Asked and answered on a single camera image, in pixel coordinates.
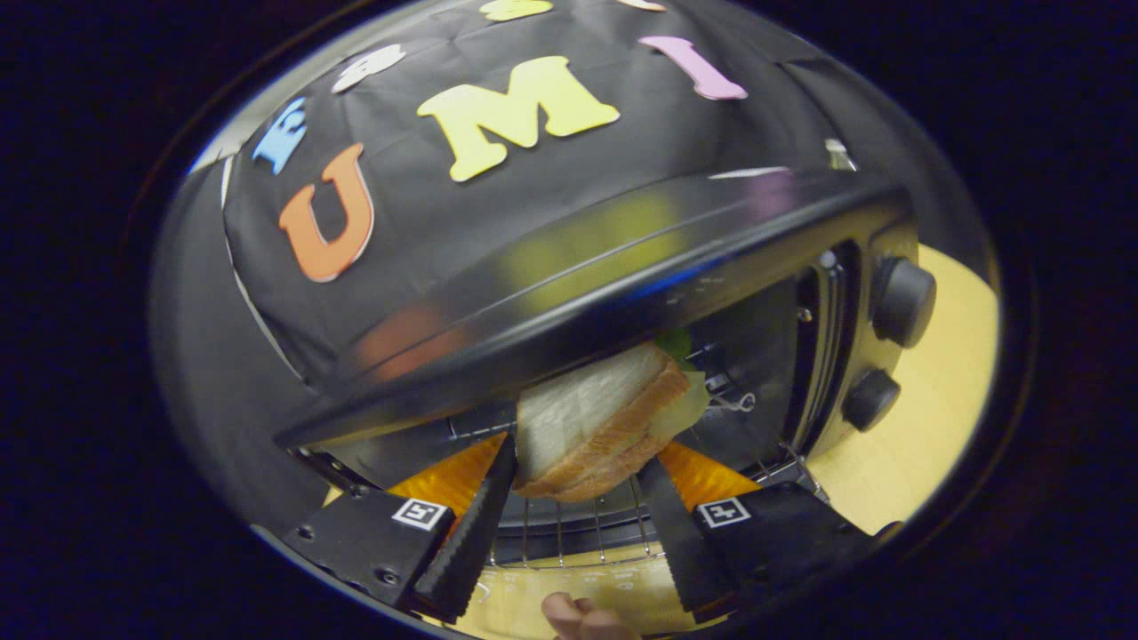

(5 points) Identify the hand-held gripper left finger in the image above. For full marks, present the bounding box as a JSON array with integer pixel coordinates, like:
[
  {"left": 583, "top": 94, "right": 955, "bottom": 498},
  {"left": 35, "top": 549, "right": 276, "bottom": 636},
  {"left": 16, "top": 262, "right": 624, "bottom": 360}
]
[{"left": 284, "top": 433, "right": 518, "bottom": 623}]

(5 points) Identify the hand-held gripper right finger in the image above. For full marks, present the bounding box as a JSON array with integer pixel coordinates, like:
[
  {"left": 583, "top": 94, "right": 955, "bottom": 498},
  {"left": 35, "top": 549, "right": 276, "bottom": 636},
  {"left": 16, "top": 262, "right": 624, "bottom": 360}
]
[{"left": 637, "top": 442, "right": 899, "bottom": 623}]

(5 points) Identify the toast sandwich with lettuce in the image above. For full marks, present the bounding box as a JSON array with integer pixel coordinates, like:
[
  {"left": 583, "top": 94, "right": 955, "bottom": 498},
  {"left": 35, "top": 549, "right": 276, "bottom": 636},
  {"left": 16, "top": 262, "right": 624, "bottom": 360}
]
[{"left": 514, "top": 331, "right": 712, "bottom": 503}]

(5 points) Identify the black toaster oven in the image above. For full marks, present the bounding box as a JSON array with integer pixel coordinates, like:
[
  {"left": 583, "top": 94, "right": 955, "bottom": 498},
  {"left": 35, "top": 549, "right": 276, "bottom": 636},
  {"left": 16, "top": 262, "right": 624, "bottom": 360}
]
[{"left": 274, "top": 169, "right": 939, "bottom": 614}]

